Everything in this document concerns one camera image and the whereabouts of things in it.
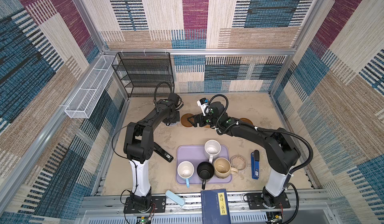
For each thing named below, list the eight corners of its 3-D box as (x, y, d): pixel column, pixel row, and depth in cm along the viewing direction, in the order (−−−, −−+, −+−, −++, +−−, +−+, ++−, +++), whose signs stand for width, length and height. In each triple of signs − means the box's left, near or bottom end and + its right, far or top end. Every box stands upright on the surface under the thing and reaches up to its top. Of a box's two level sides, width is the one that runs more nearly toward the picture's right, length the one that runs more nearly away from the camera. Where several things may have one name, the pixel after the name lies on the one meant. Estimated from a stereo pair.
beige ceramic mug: (213, 180, 82) (214, 175, 75) (211, 163, 88) (213, 157, 81) (234, 180, 82) (238, 175, 75) (232, 163, 88) (235, 157, 81)
